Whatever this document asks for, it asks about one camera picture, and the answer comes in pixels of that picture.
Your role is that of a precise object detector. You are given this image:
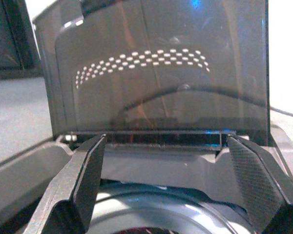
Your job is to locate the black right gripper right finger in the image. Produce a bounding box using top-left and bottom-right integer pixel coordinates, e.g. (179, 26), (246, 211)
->
(226, 135), (293, 234)

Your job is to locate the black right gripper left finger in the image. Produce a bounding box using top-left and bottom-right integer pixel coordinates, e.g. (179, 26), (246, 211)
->
(22, 134), (107, 234)

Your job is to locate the dark tinted washer lid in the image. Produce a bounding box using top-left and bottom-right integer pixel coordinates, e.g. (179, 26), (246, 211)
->
(32, 0), (271, 148)

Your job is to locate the grey top-load washing machine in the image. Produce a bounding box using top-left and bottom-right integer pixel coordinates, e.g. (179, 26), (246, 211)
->
(0, 114), (293, 234)

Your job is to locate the dark framed panel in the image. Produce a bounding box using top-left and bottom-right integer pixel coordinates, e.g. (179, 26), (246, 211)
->
(0, 0), (42, 81)

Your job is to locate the black cable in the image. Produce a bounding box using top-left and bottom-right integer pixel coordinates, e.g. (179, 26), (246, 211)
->
(269, 105), (293, 117)

